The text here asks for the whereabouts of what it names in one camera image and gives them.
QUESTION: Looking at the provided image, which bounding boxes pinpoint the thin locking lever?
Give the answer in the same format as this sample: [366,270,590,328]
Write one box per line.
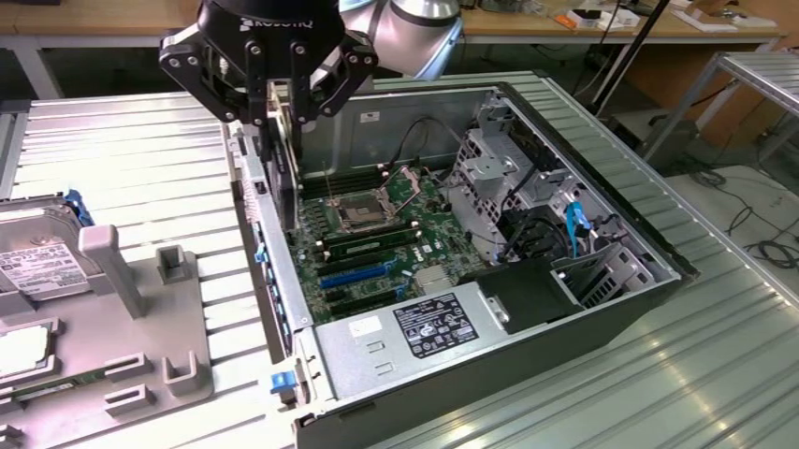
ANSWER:
[322,159,339,210]

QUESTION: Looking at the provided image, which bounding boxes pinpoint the black open PC case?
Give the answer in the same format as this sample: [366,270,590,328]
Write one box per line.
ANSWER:
[216,80,699,449]

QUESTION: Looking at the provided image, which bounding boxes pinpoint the long black expansion slot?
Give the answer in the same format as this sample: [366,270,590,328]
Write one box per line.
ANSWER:
[314,254,387,279]

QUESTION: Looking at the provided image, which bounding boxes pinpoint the aluminium frame table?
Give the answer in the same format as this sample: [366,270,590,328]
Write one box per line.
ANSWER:
[642,50,799,165]

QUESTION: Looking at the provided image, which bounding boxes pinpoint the black white box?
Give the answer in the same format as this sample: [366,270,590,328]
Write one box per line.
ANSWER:
[572,7,642,31]

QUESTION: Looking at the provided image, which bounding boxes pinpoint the silver CPU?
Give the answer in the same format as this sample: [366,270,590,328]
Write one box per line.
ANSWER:
[0,326,56,381]

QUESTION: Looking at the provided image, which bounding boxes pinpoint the CPU socket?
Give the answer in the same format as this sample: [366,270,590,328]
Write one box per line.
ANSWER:
[328,190,402,235]

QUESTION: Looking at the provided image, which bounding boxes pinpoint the silver hard disk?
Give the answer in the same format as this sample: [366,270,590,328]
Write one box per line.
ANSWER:
[0,195,107,303]

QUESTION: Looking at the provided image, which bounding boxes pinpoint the black plastic shroud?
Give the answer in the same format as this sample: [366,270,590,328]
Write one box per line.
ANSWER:
[459,259,587,336]

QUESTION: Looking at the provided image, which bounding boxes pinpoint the black graphics card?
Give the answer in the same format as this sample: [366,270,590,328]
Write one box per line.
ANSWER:
[260,78,304,231]

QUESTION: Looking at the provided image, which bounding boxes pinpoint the black power wire bundle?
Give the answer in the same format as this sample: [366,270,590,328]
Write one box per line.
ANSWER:
[498,209,567,264]

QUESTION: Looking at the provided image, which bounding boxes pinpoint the blue data wire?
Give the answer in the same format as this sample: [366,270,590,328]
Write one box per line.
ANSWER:
[563,200,594,259]

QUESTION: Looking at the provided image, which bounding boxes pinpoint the grey parts rack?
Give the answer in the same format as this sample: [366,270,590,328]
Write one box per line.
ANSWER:
[0,223,219,449]

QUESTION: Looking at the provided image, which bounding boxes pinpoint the short black expansion slot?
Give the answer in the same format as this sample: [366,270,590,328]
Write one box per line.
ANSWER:
[327,297,404,318]
[322,287,400,306]

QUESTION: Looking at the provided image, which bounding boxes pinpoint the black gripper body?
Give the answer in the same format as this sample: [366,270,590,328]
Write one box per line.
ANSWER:
[195,0,350,53]

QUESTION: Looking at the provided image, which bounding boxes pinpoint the dark RAM stick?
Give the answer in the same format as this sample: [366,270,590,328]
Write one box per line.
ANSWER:
[324,228,419,261]

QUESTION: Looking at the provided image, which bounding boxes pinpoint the wooden desk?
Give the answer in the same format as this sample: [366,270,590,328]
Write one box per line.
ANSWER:
[0,0,789,48]

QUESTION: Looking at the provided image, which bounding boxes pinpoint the metal socket cover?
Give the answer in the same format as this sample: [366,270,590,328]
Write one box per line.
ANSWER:
[374,165,427,221]

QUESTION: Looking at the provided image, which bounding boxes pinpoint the black curved wire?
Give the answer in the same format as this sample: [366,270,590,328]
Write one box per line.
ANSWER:
[395,116,467,177]

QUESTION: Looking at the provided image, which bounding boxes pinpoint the black tripod pole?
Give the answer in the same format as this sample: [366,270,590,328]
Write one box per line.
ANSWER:
[590,0,672,116]

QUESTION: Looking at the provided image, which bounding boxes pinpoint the green motherboard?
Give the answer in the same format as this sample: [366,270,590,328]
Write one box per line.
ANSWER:
[271,161,495,324]

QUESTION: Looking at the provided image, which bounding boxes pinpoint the silver chipset heatsink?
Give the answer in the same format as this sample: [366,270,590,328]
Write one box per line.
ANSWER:
[411,268,456,295]

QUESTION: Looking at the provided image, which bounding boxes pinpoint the green RAM stick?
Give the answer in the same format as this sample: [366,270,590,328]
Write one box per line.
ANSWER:
[10,368,112,402]

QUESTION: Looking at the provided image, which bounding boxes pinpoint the blue disk rail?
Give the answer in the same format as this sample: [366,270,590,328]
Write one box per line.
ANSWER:
[62,188,96,231]

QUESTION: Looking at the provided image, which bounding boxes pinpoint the silver vented disk bay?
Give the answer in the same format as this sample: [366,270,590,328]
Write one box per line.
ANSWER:
[548,242,664,311]

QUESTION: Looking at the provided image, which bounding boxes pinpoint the black floor cables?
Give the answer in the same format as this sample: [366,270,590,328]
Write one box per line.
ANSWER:
[686,167,799,273]

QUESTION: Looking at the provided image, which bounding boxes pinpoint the silver power supply unit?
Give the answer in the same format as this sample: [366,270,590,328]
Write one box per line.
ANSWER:
[311,280,519,403]

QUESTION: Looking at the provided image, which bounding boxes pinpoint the silver disk bay cage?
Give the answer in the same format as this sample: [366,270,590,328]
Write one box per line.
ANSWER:
[448,124,563,263]

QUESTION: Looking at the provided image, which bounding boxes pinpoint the blue expansion slot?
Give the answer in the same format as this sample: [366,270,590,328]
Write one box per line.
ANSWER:
[318,263,394,290]

